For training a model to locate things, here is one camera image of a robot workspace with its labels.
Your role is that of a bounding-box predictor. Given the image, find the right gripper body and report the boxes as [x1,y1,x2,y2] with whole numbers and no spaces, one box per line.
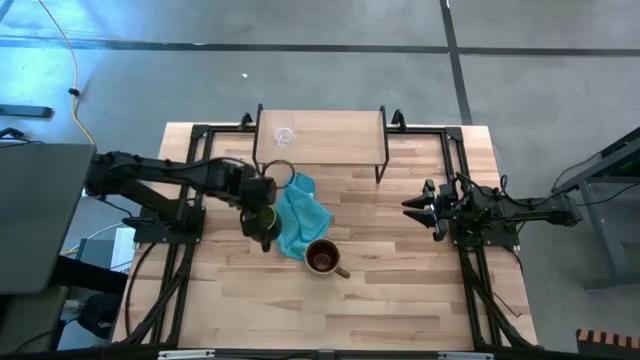
[423,179,461,239]

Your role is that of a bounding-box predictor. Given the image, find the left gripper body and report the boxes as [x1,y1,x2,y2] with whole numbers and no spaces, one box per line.
[238,174,279,214]

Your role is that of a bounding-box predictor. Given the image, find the black mug green inside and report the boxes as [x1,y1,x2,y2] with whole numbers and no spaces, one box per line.
[249,203,284,254]

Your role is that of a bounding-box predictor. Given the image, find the clear plastic cup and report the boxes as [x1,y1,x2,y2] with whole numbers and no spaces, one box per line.
[272,115,297,149]

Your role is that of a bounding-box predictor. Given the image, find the brown green glazed mug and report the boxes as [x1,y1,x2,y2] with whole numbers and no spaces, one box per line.
[303,238,351,280]

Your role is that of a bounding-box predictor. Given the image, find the wooden shelf black metal legs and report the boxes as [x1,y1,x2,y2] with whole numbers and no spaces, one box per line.
[251,103,391,185]

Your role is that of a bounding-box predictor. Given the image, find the teal cloth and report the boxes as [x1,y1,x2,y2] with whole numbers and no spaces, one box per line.
[272,172,334,261]

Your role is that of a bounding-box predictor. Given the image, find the white box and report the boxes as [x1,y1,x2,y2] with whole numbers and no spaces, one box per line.
[112,227,137,274]

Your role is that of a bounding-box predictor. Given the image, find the grey metal desk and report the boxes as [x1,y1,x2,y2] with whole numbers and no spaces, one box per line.
[552,127,640,292]

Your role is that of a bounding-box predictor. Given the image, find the grey box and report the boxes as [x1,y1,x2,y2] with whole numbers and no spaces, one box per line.
[74,238,117,271]

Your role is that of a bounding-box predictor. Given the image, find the black bag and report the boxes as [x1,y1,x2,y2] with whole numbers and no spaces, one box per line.
[77,292,124,339]

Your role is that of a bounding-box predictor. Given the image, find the dark grey desk top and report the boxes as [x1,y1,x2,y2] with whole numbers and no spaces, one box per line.
[0,143,98,296]

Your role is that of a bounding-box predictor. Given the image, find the orange black striped object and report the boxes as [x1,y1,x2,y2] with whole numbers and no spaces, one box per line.
[575,328,640,357]

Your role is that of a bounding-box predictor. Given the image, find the black flat floor bar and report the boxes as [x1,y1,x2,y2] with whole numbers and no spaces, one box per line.
[0,103,54,120]

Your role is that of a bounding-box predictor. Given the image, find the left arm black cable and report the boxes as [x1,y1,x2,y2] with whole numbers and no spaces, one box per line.
[258,158,297,190]

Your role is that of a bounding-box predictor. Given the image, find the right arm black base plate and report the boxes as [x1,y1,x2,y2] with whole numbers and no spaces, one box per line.
[448,207,521,250]

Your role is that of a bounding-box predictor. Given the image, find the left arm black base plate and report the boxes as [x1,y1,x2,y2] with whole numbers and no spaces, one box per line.
[122,204,207,246]

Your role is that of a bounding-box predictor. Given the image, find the silver metal bracket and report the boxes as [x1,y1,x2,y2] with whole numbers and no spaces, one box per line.
[438,351,494,360]
[158,349,216,360]

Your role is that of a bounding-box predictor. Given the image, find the yellow power cable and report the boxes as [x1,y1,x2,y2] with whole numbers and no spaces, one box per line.
[37,0,99,147]

